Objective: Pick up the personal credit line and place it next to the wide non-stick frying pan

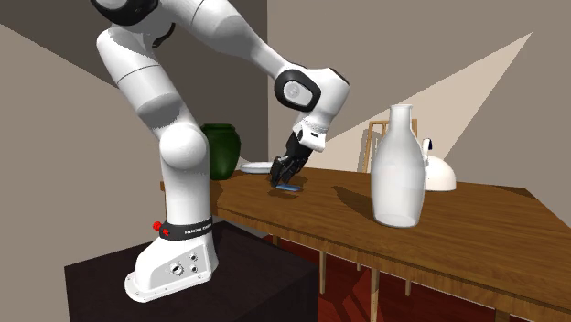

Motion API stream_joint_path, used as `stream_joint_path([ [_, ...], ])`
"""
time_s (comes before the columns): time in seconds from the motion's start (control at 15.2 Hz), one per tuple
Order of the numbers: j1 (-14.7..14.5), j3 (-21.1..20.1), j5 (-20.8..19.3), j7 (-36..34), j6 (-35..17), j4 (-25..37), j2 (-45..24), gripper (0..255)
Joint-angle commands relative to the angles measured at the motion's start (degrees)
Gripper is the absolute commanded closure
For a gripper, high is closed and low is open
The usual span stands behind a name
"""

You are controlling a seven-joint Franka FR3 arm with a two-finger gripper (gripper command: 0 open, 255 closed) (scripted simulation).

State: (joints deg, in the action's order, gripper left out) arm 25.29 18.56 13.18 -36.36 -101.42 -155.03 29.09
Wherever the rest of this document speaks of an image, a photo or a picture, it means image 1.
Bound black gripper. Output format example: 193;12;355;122
269;131;314;188

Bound white plate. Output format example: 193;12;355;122
239;161;274;175

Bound dark green vase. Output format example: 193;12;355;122
199;123;242;182

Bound light wooden chair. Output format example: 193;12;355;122
356;118;419;311

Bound white glass bottle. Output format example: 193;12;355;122
370;103;428;229

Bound black robot stand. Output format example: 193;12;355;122
64;220;320;322

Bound white dome kettle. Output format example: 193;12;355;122
421;137;458;193

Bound wooden dining table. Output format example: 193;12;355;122
160;166;571;322

